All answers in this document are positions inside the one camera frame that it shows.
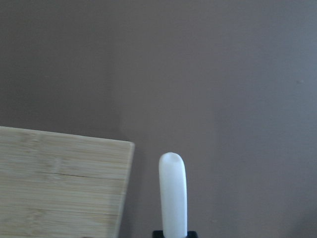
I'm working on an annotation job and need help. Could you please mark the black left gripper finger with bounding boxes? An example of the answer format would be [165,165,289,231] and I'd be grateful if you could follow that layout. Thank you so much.
[152,231,164,238]

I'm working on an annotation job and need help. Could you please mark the white ceramic spoon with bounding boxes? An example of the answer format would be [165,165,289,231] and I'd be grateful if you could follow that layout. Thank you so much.
[158,152,187,238]

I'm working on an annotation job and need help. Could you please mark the bamboo cutting board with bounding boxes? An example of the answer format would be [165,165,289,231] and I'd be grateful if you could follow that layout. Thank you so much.
[0,126,134,238]

